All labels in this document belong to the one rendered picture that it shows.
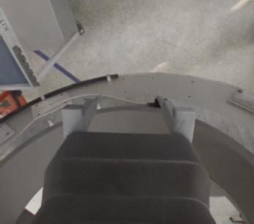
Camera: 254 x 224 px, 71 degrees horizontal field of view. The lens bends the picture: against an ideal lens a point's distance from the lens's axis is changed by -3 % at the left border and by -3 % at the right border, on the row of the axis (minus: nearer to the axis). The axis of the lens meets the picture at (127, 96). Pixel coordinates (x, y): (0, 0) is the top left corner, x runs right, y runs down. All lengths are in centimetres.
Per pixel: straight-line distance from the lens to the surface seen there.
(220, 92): 79
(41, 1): 110
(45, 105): 88
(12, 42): 78
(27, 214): 105
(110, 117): 67
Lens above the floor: 121
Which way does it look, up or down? 49 degrees down
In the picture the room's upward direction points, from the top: 167 degrees counter-clockwise
